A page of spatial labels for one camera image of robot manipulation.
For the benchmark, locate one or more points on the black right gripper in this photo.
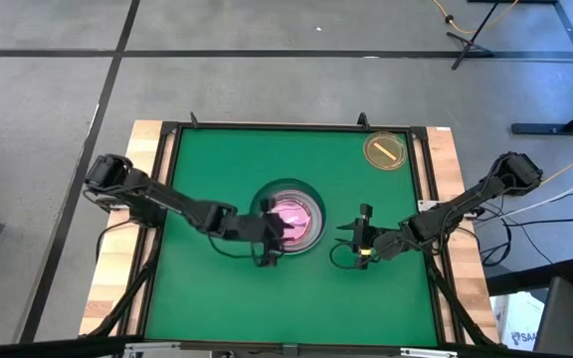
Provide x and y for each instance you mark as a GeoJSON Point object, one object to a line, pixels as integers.
{"type": "Point", "coordinates": [366, 233]}

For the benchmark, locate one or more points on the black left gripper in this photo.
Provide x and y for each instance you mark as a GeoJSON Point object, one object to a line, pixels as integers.
{"type": "Point", "coordinates": [251, 229]}

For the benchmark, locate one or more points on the clear red plate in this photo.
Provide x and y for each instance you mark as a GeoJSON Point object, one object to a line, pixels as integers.
{"type": "Point", "coordinates": [296, 215]}

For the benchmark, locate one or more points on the pink plastic plate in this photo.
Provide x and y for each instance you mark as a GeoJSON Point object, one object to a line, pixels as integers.
{"type": "Point", "coordinates": [306, 233]}

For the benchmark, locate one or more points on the dark green plastic plate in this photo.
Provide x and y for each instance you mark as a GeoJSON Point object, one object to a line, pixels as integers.
{"type": "Point", "coordinates": [311, 191]}

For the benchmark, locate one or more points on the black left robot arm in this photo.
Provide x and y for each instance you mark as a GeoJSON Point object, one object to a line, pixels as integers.
{"type": "Point", "coordinates": [167, 199]}

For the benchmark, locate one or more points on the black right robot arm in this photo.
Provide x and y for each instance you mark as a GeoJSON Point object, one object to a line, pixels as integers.
{"type": "Point", "coordinates": [445, 211]}

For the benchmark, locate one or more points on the clear orange plate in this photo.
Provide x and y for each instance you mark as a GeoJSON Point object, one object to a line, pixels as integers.
{"type": "Point", "coordinates": [391, 159]}

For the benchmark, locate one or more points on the black edge clamp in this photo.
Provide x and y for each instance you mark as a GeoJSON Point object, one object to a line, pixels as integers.
{"type": "Point", "coordinates": [194, 121]}
{"type": "Point", "coordinates": [363, 122]}

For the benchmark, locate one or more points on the wooden table board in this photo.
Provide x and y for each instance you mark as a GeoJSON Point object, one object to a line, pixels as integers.
{"type": "Point", "coordinates": [445, 159]}
{"type": "Point", "coordinates": [115, 263]}

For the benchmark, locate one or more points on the white printed box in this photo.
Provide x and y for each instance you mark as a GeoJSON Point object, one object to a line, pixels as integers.
{"type": "Point", "coordinates": [515, 318]}

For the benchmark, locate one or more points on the black tripod stand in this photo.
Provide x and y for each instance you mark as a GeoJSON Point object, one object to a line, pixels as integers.
{"type": "Point", "coordinates": [465, 42]}

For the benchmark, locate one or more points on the dark grey case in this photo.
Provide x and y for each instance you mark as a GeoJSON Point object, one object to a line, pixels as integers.
{"type": "Point", "coordinates": [560, 318]}

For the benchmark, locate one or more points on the black table frame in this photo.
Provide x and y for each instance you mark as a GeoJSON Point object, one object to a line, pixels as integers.
{"type": "Point", "coordinates": [291, 125]}

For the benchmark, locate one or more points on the black desk frame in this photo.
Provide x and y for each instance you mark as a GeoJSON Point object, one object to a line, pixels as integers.
{"type": "Point", "coordinates": [540, 129]}

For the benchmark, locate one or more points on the black frame beam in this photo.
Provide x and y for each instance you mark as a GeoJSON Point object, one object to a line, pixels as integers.
{"type": "Point", "coordinates": [43, 348]}

